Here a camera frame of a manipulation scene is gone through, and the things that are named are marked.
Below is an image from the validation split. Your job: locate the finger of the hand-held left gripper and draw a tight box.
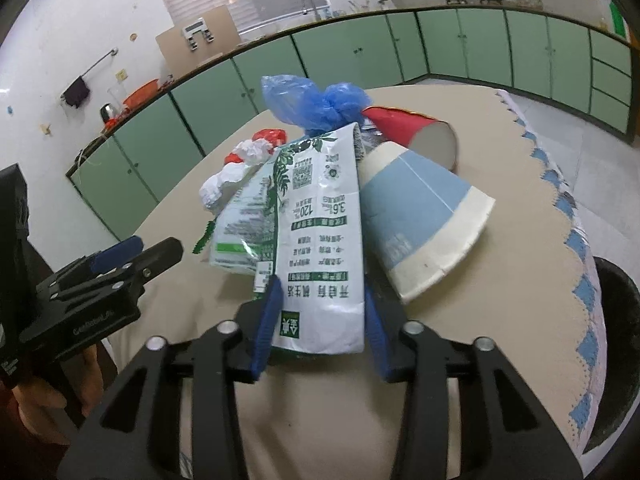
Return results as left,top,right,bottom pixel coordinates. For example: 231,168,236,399
55,236,145,286
97,237,184,292

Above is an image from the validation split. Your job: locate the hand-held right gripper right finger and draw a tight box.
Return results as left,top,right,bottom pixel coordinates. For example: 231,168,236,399
364,280,583,480

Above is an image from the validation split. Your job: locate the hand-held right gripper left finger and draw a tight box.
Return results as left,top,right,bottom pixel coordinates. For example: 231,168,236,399
57,275,286,480

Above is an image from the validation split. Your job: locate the white green tissue packet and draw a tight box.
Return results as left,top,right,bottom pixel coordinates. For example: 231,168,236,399
207,122,368,356

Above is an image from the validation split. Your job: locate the white plastic bag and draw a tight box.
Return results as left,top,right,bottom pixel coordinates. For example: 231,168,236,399
199,140,275,211

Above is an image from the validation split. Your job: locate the blue and white paper cup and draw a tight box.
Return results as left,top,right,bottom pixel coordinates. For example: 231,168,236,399
357,141,497,305

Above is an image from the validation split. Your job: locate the red plastic bag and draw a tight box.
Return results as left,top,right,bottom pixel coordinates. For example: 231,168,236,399
224,129,288,166

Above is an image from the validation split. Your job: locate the red snack packet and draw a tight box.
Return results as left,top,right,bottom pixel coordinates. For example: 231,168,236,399
361,106,458,171

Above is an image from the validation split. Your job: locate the blue plastic bag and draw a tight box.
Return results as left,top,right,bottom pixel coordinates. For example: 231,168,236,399
261,74,370,136

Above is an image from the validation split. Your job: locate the black bin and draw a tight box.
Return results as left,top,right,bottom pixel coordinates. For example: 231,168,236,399
582,256,640,456

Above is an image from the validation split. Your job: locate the person's left hand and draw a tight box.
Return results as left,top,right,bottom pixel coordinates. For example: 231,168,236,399
0,346,107,447

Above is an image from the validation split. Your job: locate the orange basin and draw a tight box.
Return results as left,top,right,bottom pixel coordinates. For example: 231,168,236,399
122,80,161,108

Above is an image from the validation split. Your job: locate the green base cabinet run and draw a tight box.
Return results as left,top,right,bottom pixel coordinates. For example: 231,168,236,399
65,7,636,241

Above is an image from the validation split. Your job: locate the dark cloth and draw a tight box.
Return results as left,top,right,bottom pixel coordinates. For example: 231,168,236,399
61,76,92,108

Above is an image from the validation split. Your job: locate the metal towel bar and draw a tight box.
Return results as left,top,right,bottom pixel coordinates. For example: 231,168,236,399
62,47,120,101

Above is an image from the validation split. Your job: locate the silver foil snack wrapper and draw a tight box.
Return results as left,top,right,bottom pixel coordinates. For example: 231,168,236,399
359,119,385,151

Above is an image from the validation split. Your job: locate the blue white patterned tablecloth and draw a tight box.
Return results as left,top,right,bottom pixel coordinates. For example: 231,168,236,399
495,89,608,456

